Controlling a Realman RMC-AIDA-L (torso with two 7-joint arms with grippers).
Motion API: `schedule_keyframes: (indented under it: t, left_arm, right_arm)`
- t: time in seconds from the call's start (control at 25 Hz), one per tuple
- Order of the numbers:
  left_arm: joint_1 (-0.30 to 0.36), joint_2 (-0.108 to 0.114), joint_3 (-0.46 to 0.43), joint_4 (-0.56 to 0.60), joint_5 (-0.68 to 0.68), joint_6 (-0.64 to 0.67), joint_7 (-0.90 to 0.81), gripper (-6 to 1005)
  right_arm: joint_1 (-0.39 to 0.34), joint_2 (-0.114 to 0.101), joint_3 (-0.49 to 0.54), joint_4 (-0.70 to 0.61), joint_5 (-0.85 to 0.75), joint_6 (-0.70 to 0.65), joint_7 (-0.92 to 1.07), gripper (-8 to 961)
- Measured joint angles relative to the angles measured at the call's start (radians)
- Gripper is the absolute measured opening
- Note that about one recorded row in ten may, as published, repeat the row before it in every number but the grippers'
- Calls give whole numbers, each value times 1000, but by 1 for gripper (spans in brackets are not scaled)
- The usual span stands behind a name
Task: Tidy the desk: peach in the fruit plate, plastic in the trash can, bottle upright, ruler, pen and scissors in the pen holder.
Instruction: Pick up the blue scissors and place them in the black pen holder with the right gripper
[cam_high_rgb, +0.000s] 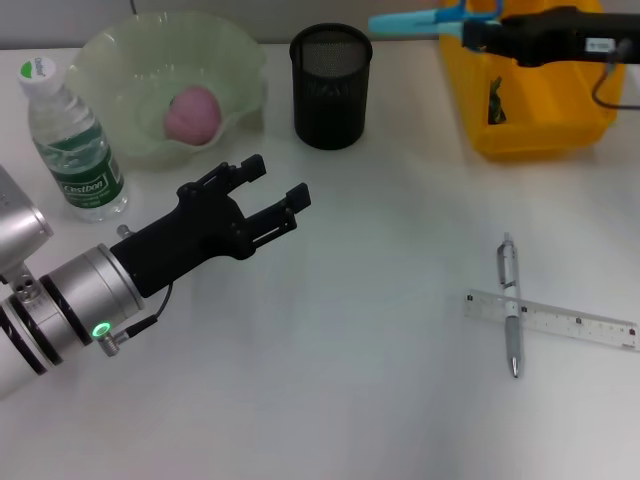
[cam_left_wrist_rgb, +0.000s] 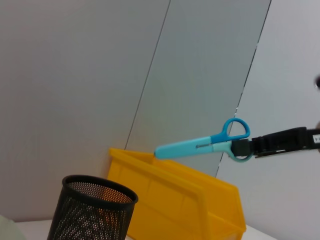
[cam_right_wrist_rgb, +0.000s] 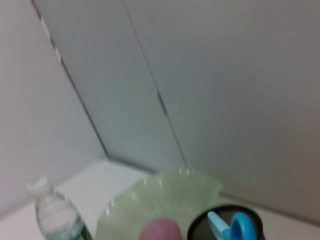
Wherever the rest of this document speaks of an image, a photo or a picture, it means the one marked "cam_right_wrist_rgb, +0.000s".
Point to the clear water bottle green label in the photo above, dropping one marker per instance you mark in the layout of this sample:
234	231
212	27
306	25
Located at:
60	215

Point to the black mesh pen cup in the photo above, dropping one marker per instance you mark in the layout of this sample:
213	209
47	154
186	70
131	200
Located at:
255	225

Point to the pale green glass fruit plate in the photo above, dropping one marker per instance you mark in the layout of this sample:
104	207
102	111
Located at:
155	200

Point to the pink peach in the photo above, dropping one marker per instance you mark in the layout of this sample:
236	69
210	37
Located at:
160	230

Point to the blue teal scissors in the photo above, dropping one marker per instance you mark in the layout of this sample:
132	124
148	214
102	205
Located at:
237	227

